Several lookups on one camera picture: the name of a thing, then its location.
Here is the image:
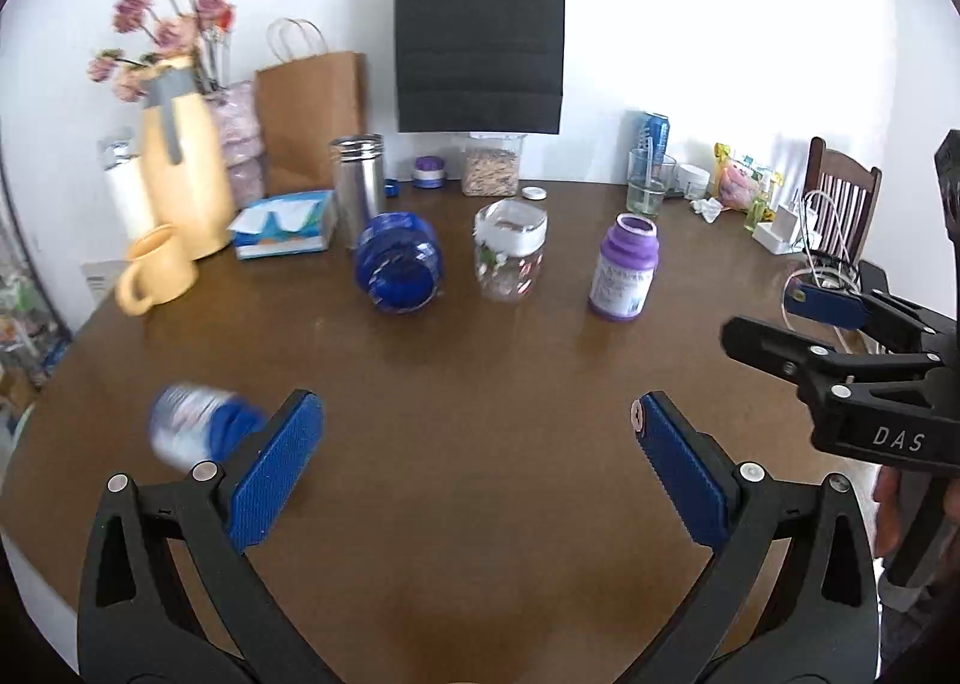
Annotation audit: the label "clear jar of oats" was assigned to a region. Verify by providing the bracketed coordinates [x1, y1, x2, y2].
[461, 131, 522, 197]

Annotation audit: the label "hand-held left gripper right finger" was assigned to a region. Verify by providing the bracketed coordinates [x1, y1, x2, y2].
[628, 390, 880, 684]

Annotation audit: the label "blue drink can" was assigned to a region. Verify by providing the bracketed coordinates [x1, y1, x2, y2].
[636, 111, 671, 164]

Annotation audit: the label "purple bottle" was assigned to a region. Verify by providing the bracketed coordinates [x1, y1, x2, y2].
[589, 213, 661, 322]

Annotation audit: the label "stainless steel tumbler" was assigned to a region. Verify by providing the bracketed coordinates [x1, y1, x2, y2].
[331, 134, 387, 250]

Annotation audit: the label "white cable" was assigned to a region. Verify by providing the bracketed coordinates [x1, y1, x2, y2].
[780, 189, 863, 355]

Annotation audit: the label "cluttered shelf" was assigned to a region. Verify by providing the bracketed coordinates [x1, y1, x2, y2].
[0, 226, 72, 385]

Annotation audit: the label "black paper bag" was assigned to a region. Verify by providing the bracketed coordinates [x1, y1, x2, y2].
[395, 0, 565, 135]

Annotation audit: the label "white charger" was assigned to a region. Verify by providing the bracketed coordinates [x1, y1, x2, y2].
[754, 204, 807, 255]

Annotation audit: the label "blue cup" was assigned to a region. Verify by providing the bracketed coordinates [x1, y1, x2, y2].
[354, 211, 445, 314]

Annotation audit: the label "wooden chair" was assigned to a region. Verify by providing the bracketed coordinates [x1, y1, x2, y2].
[802, 136, 884, 265]

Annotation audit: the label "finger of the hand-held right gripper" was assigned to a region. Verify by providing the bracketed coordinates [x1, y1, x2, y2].
[784, 262, 960, 355]
[721, 315, 942, 400]

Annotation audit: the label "clear floral glass jar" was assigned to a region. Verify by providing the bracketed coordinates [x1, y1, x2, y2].
[474, 198, 548, 304]

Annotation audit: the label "white paper sheet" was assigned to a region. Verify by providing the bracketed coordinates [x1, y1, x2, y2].
[81, 260, 125, 310]

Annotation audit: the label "brown paper bag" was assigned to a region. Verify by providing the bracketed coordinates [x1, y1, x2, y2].
[255, 18, 368, 197]

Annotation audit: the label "person's right hand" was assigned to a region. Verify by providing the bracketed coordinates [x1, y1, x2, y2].
[872, 466, 905, 561]

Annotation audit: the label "drinking glass with straw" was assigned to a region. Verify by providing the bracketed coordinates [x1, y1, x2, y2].
[626, 138, 677, 218]

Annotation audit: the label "yellow thermos jug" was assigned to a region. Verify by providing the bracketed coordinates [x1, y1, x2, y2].
[141, 56, 237, 261]

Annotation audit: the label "plastic bottle with blue cap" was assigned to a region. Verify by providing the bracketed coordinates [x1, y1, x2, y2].
[148, 384, 267, 467]

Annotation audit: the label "dried pink flowers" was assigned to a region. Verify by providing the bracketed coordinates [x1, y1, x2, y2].
[88, 0, 237, 104]

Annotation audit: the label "yellow mug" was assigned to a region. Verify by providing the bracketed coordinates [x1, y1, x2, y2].
[116, 225, 200, 316]

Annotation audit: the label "colourful snack packet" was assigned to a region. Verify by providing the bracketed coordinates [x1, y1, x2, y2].
[712, 142, 773, 212]

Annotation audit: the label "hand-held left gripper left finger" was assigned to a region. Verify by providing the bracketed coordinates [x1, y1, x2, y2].
[77, 389, 342, 684]

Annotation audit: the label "blue tissue box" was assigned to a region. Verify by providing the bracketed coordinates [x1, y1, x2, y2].
[227, 190, 336, 260]

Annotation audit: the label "small green spray bottle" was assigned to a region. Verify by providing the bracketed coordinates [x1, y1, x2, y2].
[745, 178, 770, 231]

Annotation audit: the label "white tumbler with silver lid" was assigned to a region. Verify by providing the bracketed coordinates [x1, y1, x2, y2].
[97, 136, 155, 242]

